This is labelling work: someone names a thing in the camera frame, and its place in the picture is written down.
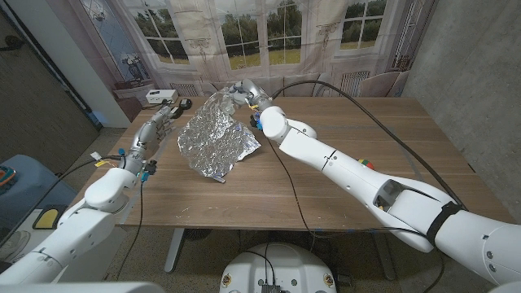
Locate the white power box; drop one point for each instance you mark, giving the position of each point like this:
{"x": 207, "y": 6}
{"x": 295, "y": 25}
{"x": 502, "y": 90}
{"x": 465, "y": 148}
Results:
{"x": 161, "y": 96}

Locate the black wall hook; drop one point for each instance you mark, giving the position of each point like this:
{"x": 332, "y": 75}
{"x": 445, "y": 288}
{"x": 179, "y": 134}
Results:
{"x": 13, "y": 42}

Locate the blue padded seat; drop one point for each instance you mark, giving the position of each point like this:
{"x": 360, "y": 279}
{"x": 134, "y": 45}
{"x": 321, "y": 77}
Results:
{"x": 28, "y": 191}

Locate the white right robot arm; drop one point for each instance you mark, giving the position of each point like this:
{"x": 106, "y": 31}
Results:
{"x": 366, "y": 183}

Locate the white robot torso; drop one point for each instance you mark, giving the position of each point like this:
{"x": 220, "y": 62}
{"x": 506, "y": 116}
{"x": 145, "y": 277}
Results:
{"x": 278, "y": 268}

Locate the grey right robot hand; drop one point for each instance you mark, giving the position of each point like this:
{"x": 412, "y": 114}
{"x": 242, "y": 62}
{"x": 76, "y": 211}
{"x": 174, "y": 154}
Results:
{"x": 250, "y": 91}

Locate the yellow black foot pedal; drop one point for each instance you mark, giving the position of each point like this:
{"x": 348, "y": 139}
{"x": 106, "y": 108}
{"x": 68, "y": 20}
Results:
{"x": 48, "y": 218}

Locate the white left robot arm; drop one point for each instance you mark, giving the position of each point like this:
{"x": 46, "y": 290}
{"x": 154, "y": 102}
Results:
{"x": 77, "y": 228}

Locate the orange teal gadget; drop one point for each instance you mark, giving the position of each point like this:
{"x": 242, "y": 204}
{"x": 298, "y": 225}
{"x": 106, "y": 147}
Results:
{"x": 6, "y": 179}

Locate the dark mesh wall panel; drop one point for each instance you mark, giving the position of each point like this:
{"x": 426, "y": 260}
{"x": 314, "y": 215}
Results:
{"x": 36, "y": 106}

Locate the grey table leg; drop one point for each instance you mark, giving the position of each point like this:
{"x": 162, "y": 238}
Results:
{"x": 175, "y": 250}
{"x": 384, "y": 256}

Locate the grey sneaker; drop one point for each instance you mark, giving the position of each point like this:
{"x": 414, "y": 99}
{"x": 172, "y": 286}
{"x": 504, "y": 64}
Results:
{"x": 12, "y": 244}

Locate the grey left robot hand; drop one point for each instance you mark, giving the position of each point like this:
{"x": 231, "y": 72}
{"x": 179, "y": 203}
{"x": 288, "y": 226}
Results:
{"x": 146, "y": 132}

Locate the colourful toy maraca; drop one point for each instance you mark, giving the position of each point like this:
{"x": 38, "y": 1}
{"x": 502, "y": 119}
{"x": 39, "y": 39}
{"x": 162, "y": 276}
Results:
{"x": 366, "y": 164}

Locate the aluminum foil sheet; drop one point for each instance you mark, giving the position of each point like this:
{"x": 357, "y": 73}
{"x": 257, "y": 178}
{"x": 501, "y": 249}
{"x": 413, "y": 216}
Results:
{"x": 213, "y": 138}

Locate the printed window backdrop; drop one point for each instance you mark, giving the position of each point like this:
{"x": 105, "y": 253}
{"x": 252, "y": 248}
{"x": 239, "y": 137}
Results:
{"x": 264, "y": 40}

